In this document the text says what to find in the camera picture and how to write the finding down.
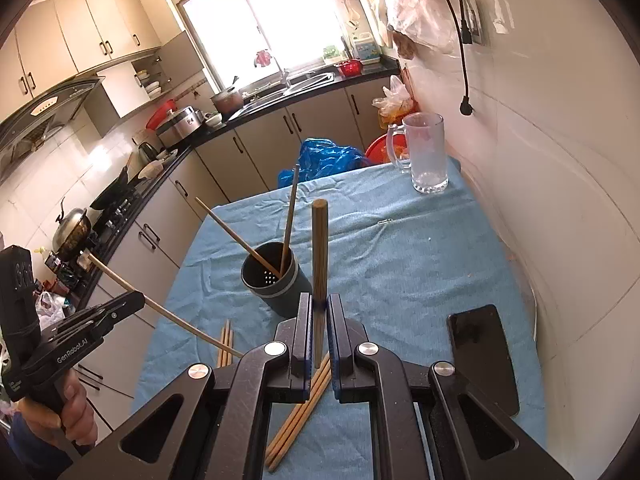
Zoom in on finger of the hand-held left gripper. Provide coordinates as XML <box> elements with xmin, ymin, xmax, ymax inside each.
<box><xmin>49</xmin><ymin>291</ymin><xmax>147</xmax><ymax>335</ymax></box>

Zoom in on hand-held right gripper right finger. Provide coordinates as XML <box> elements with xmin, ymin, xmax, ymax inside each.
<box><xmin>327</xmin><ymin>293</ymin><xmax>573</xmax><ymax>480</ymax></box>

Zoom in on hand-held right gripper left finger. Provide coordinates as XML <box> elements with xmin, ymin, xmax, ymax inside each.
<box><xmin>55</xmin><ymin>292</ymin><xmax>314</xmax><ymax>480</ymax></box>

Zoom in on dark grey chopstick holder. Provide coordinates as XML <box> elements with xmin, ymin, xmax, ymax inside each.
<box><xmin>241</xmin><ymin>241</ymin><xmax>300</xmax><ymax>319</ymax></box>

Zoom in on dark wooden chopstick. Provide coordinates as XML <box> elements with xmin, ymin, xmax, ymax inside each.
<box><xmin>279</xmin><ymin>162</ymin><xmax>301</xmax><ymax>277</ymax></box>
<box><xmin>311</xmin><ymin>199</ymin><xmax>329</xmax><ymax>371</ymax></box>

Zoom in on person's left hand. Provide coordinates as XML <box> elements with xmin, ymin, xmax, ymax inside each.
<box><xmin>17</xmin><ymin>369</ymin><xmax>99</xmax><ymax>446</ymax></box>

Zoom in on white plastic bag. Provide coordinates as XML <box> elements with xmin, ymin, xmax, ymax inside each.
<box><xmin>34</xmin><ymin>290</ymin><xmax>69</xmax><ymax>329</ymax></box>

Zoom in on gas stove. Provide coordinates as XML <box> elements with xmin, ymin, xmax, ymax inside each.
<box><xmin>75</xmin><ymin>180</ymin><xmax>152</xmax><ymax>262</ymax></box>

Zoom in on blue tablecloth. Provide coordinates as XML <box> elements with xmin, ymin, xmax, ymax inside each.
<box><xmin>131</xmin><ymin>156</ymin><xmax>549</xmax><ymax>480</ymax></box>

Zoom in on black wok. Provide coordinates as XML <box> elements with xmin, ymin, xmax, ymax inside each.
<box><xmin>89</xmin><ymin>152</ymin><xmax>139</xmax><ymax>211</ymax></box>

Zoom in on black smartphone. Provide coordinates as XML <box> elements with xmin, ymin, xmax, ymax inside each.
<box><xmin>446</xmin><ymin>304</ymin><xmax>521</xmax><ymax>419</ymax></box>

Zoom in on blue plastic bag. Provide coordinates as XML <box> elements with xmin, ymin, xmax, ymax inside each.
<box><xmin>277</xmin><ymin>137</ymin><xmax>374</xmax><ymax>191</ymax></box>

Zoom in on silver rice cooker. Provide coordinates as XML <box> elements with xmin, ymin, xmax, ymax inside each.
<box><xmin>155</xmin><ymin>105</ymin><xmax>205</xmax><ymax>149</ymax></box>

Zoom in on beige lower cabinets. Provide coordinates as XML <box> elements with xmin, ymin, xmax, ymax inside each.
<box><xmin>75</xmin><ymin>82</ymin><xmax>397</xmax><ymax>443</ymax></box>

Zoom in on beige cabinets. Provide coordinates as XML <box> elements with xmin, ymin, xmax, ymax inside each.
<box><xmin>75</xmin><ymin>82</ymin><xmax>397</xmax><ymax>443</ymax></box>
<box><xmin>0</xmin><ymin>0</ymin><xmax>165</xmax><ymax>127</ymax></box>

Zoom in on range hood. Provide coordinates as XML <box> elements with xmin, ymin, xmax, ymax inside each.
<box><xmin>0</xmin><ymin>76</ymin><xmax>107</xmax><ymax>182</ymax></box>

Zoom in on black countertop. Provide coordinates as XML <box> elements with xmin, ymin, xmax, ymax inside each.
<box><xmin>44</xmin><ymin>57</ymin><xmax>402</xmax><ymax>312</ymax></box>

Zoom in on red plastic basin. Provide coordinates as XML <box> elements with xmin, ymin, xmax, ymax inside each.
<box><xmin>365</xmin><ymin>133</ymin><xmax>409</xmax><ymax>166</ymax></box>

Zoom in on red plastic lid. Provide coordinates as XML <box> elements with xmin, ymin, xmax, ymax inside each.
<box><xmin>146</xmin><ymin>99</ymin><xmax>179</xmax><ymax>130</ymax></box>

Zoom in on clear glass mug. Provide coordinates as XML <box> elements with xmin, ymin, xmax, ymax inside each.
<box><xmin>385</xmin><ymin>112</ymin><xmax>450</xmax><ymax>195</ymax></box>

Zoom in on open dish cabinet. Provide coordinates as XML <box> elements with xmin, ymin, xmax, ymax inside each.
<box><xmin>130</xmin><ymin>54</ymin><xmax>167</xmax><ymax>99</ymax></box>

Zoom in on brown cooking pot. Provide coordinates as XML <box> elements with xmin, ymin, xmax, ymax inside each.
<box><xmin>209</xmin><ymin>85</ymin><xmax>245</xmax><ymax>116</ymax></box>

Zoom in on clear bag with orange contents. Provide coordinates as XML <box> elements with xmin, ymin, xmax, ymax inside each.
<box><xmin>371</xmin><ymin>75</ymin><xmax>419</xmax><ymax>134</ymax></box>

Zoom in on steel sink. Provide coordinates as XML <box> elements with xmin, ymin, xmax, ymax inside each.
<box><xmin>240</xmin><ymin>72</ymin><xmax>335</xmax><ymax>111</ymax></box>

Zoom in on steel faucet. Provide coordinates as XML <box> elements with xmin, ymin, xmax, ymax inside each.
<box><xmin>269</xmin><ymin>52</ymin><xmax>294</xmax><ymax>86</ymax></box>

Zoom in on beige upper cabinets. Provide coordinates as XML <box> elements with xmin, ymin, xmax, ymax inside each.
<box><xmin>0</xmin><ymin>0</ymin><xmax>165</xmax><ymax>127</ymax></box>

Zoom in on white detergent jug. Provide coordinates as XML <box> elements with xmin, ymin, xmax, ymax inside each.
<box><xmin>352</xmin><ymin>32</ymin><xmax>381</xmax><ymax>64</ymax></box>

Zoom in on kitchen window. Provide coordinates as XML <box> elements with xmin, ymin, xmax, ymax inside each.
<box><xmin>159</xmin><ymin>0</ymin><xmax>362</xmax><ymax>92</ymax></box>

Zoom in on hanging clear plastic bag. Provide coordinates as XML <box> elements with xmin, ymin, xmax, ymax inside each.
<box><xmin>385</xmin><ymin>0</ymin><xmax>464</xmax><ymax>52</ymax></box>

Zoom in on black power cable with plug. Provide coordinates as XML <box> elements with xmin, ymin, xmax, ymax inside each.
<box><xmin>434</xmin><ymin>0</ymin><xmax>476</xmax><ymax>117</ymax></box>

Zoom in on short black cable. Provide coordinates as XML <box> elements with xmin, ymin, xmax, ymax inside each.
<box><xmin>446</xmin><ymin>0</ymin><xmax>474</xmax><ymax>46</ymax></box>

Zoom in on wall socket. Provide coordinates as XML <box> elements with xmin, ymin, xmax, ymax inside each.
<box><xmin>460</xmin><ymin>0</ymin><xmax>486</xmax><ymax>47</ymax></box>

